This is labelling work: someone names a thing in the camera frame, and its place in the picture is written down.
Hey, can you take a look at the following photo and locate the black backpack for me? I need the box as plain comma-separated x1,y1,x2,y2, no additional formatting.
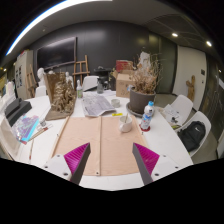
177,120,207,153

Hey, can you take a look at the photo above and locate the small white figurine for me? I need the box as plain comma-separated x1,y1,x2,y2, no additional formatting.
64,71,74,88

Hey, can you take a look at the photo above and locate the red box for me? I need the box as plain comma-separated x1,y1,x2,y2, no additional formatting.
115,59,134,72

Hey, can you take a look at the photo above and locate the white cabinet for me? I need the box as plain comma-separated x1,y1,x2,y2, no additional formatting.
13,49,34,100

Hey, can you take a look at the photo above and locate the stack of papers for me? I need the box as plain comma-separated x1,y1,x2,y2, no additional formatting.
163,104,181,126

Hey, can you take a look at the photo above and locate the brown relief sculpture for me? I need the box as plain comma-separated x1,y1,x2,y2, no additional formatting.
43,72,77,122

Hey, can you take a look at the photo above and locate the white ceramic mug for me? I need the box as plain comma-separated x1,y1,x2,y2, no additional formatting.
118,114,134,134

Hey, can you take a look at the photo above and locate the cardboard box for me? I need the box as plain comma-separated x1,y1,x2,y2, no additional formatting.
111,69,136,99

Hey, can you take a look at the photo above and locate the dark glass flask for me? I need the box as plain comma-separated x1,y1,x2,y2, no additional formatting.
96,79,105,95

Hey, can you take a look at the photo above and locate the colourful book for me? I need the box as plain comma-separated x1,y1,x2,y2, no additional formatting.
11,114,41,145

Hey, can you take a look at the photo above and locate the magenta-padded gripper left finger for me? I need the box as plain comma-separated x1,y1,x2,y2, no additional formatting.
42,142,92,185

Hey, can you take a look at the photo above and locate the small white bowl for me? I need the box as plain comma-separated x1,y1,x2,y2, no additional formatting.
110,98,121,108

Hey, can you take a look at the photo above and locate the flat round red coaster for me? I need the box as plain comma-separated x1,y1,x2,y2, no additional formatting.
138,123,152,132

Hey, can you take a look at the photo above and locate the clear bottle with green label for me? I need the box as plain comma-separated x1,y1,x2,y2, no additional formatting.
76,79,83,99

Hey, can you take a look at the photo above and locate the wooden figure sculpture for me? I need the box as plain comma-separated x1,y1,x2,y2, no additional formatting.
185,75,196,103

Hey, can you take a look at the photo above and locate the long ceiling light strip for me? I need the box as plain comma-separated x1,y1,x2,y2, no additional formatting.
5,0,113,56

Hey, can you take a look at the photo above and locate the dried plant in grey pot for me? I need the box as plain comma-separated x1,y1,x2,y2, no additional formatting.
128,51,163,114

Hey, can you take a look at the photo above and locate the wooden easel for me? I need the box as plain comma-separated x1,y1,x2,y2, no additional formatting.
72,54,91,88
25,63,38,98

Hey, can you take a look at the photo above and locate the black box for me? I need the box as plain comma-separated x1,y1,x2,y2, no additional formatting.
3,97,33,128

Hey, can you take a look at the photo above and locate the paint brush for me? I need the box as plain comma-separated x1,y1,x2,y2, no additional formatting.
28,124,54,141

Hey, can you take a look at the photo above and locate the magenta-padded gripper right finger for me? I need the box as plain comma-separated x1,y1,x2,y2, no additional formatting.
132,143,183,186

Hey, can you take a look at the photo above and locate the blue-capped white drink bottle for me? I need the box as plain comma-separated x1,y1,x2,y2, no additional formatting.
139,100,156,132

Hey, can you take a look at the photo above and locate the beige mat with wooden strips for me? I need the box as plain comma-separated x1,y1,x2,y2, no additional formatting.
49,114,148,177

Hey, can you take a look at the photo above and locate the black wall screen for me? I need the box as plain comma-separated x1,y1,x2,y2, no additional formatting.
36,36,78,70

